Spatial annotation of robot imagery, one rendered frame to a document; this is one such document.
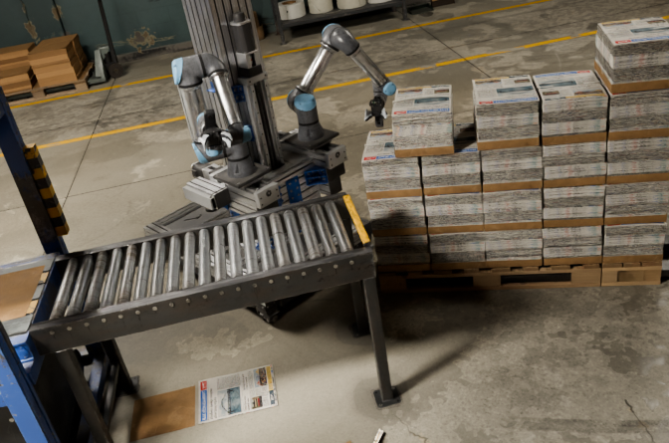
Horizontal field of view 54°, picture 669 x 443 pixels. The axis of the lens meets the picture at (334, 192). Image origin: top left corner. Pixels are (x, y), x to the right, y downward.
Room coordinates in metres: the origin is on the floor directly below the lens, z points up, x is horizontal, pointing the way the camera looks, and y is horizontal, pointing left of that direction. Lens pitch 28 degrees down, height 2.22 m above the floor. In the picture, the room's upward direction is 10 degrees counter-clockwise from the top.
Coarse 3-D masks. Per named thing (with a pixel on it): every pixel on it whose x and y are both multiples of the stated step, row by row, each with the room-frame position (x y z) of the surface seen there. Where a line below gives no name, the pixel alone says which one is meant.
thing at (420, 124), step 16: (400, 112) 2.92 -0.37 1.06; (416, 112) 2.88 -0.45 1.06; (432, 112) 2.86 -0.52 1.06; (448, 112) 2.85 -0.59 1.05; (400, 128) 2.91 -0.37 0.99; (416, 128) 2.89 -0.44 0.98; (432, 128) 2.87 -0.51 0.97; (448, 128) 2.85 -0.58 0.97; (400, 144) 2.91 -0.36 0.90; (416, 144) 2.89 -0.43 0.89; (432, 144) 2.87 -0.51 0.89; (448, 144) 2.85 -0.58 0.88
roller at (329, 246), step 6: (318, 204) 2.64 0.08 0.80; (312, 210) 2.62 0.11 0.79; (318, 210) 2.58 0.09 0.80; (318, 216) 2.53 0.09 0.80; (324, 216) 2.54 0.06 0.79; (318, 222) 2.48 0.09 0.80; (324, 222) 2.47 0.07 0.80; (318, 228) 2.45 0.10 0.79; (324, 228) 2.42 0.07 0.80; (324, 234) 2.37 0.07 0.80; (330, 234) 2.37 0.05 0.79; (324, 240) 2.33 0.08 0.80; (330, 240) 2.32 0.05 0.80; (324, 246) 2.30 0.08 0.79; (330, 246) 2.27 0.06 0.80; (330, 252) 2.23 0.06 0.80; (336, 252) 2.23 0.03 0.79
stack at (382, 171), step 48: (384, 144) 3.11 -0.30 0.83; (576, 144) 2.74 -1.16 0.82; (480, 192) 2.85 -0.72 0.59; (528, 192) 2.78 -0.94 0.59; (576, 192) 2.73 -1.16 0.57; (384, 240) 2.96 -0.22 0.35; (432, 240) 2.89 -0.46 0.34; (480, 240) 2.84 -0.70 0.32; (528, 240) 2.78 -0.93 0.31; (576, 240) 2.73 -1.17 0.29; (384, 288) 2.96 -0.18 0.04; (432, 288) 2.90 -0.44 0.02; (480, 288) 2.84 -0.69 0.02; (528, 288) 2.79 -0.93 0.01
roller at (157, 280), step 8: (160, 240) 2.56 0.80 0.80; (160, 248) 2.49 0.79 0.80; (160, 256) 2.42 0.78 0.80; (160, 264) 2.36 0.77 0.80; (152, 272) 2.32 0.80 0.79; (160, 272) 2.30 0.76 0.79; (152, 280) 2.25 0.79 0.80; (160, 280) 2.25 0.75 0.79; (152, 288) 2.19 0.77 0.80; (160, 288) 2.19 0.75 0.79
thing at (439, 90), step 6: (396, 90) 3.25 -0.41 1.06; (402, 90) 3.23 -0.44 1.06; (408, 90) 3.21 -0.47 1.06; (414, 90) 3.19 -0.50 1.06; (420, 90) 3.18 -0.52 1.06; (426, 90) 3.17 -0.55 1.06; (432, 90) 3.16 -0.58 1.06; (438, 90) 3.14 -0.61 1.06; (444, 90) 3.13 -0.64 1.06; (450, 90) 3.12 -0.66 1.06; (396, 96) 3.16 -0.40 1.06; (402, 96) 3.14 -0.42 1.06; (408, 96) 3.13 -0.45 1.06; (414, 96) 3.12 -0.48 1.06; (420, 96) 3.10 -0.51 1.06
